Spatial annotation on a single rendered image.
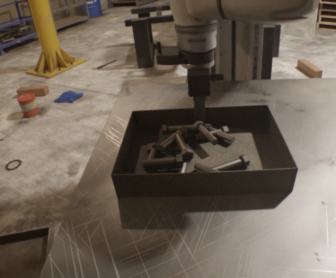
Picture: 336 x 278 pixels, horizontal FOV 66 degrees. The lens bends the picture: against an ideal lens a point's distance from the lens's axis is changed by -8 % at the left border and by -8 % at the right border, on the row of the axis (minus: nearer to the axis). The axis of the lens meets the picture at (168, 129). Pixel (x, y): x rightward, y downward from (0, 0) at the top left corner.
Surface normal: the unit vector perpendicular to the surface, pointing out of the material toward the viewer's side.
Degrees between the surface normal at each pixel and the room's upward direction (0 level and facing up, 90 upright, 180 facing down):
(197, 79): 90
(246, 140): 0
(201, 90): 90
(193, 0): 95
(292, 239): 0
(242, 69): 90
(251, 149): 0
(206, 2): 98
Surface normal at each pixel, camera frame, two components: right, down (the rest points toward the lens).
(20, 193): -0.09, -0.84
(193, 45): -0.06, 0.55
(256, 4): -0.48, 0.64
